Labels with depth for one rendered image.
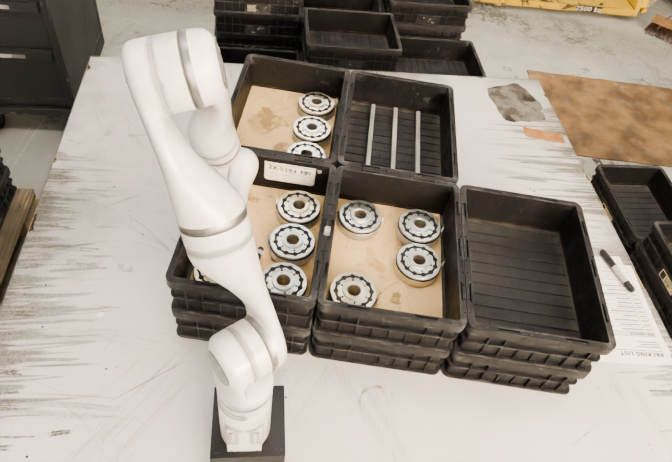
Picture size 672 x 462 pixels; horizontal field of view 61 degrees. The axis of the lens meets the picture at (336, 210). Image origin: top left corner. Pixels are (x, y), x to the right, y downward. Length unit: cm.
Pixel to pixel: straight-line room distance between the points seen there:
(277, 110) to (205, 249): 97
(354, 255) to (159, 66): 78
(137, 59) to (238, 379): 45
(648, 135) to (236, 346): 306
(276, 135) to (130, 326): 62
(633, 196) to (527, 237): 126
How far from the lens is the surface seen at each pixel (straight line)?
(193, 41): 67
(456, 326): 116
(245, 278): 78
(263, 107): 167
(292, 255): 127
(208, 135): 81
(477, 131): 196
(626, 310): 167
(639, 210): 267
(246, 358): 84
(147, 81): 67
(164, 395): 130
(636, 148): 348
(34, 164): 283
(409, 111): 174
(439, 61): 285
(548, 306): 140
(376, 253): 134
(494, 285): 137
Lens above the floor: 188
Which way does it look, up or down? 48 degrees down
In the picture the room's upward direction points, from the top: 10 degrees clockwise
